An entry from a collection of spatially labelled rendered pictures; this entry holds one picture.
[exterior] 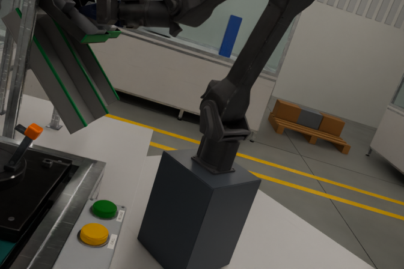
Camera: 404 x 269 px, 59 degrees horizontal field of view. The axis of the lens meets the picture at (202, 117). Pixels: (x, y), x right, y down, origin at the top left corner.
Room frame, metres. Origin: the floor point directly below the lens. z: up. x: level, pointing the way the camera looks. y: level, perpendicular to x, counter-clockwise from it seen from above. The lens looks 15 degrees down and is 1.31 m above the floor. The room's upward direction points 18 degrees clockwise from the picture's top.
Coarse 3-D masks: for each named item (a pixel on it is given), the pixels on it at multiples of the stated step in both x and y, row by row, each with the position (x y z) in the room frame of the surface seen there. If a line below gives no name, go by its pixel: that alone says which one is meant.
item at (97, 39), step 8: (40, 0) 0.72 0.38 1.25; (48, 0) 0.72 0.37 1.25; (48, 8) 0.72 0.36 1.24; (56, 8) 0.72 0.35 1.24; (56, 16) 0.72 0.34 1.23; (64, 16) 0.72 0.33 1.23; (64, 24) 0.72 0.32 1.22; (72, 24) 0.72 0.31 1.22; (72, 32) 0.72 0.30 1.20; (80, 32) 0.72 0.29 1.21; (80, 40) 0.72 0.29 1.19; (88, 40) 0.74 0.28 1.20; (96, 40) 0.79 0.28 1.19; (104, 40) 0.83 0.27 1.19
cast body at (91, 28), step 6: (72, 12) 0.80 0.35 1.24; (78, 12) 0.78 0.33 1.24; (72, 18) 0.78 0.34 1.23; (78, 18) 0.78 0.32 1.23; (84, 18) 0.78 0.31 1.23; (90, 18) 0.78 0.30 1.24; (78, 24) 0.78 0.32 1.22; (84, 24) 0.78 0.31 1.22; (90, 24) 0.78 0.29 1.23; (96, 24) 0.78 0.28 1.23; (84, 30) 0.78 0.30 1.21; (90, 30) 0.78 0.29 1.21; (96, 30) 0.77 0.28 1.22; (102, 30) 0.79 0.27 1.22
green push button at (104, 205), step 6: (96, 204) 0.52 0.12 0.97; (102, 204) 0.53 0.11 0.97; (108, 204) 0.53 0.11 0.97; (114, 204) 0.54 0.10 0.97; (96, 210) 0.51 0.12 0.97; (102, 210) 0.51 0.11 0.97; (108, 210) 0.51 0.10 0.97; (114, 210) 0.52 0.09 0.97; (102, 216) 0.50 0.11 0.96; (108, 216) 0.51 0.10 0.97
